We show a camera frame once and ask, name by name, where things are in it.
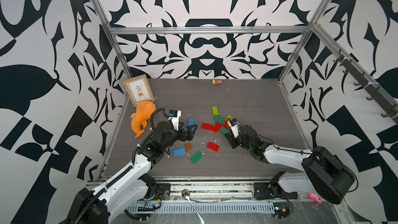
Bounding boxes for dark green lego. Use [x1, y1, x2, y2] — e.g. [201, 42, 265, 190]
[219, 127, 231, 134]
[215, 116, 226, 124]
[190, 151, 203, 164]

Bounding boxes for red lego brick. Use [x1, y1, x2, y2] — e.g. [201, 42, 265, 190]
[212, 122, 223, 133]
[207, 142, 220, 152]
[223, 118, 231, 129]
[202, 123, 214, 131]

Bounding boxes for lime lego brick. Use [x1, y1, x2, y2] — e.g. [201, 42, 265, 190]
[212, 106, 219, 117]
[225, 115, 233, 121]

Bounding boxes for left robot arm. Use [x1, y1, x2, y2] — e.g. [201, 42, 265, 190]
[63, 108, 198, 224]

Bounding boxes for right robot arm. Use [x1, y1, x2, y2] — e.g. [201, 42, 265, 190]
[225, 124, 358, 204]

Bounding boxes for blue lego brick upper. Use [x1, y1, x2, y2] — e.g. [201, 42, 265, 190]
[187, 118, 195, 126]

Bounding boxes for blue lego brick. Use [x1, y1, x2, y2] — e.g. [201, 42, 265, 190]
[187, 118, 195, 126]
[173, 148, 186, 157]

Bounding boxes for red lego brick top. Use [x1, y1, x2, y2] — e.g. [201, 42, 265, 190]
[202, 123, 214, 131]

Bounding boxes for blue lego brick lower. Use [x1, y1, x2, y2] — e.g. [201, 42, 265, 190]
[173, 148, 186, 157]

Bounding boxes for orange whale plush toy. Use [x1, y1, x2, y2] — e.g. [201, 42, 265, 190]
[130, 101, 157, 138]

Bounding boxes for small toy figure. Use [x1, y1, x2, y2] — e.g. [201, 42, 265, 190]
[211, 79, 222, 85]

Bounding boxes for framed plant picture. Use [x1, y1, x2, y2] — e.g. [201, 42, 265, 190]
[123, 75, 154, 107]

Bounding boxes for metal spoon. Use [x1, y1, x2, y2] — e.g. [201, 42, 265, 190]
[181, 189, 205, 224]

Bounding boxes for pink clip toy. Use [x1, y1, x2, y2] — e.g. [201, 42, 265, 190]
[308, 193, 322, 204]

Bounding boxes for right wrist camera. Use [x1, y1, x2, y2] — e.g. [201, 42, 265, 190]
[228, 118, 239, 138]

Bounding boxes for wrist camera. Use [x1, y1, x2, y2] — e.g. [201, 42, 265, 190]
[169, 110, 181, 131]
[228, 118, 239, 138]

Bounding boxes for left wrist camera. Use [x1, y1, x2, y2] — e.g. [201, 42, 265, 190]
[169, 110, 181, 131]

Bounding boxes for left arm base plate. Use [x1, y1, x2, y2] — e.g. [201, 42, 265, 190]
[145, 183, 171, 201]

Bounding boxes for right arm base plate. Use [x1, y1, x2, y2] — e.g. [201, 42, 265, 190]
[254, 183, 298, 200]

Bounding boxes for wall hook rack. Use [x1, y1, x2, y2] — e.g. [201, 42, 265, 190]
[334, 49, 398, 124]

